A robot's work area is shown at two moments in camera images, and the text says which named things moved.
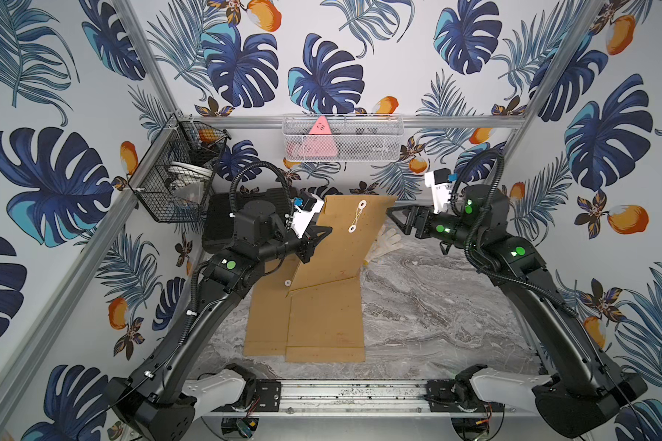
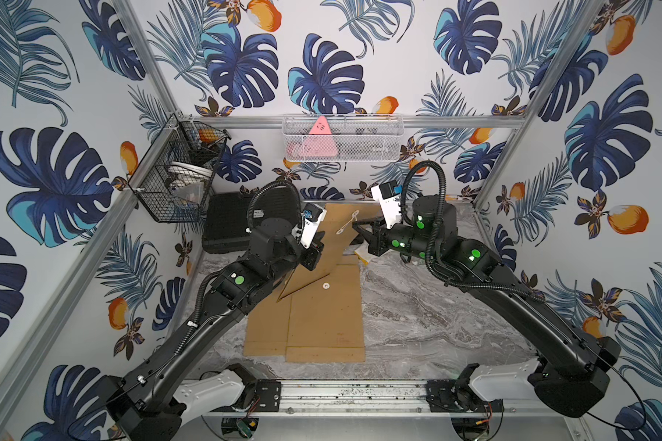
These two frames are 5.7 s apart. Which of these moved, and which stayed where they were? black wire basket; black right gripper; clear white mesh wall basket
Moved: black right gripper
Stayed: black wire basket; clear white mesh wall basket
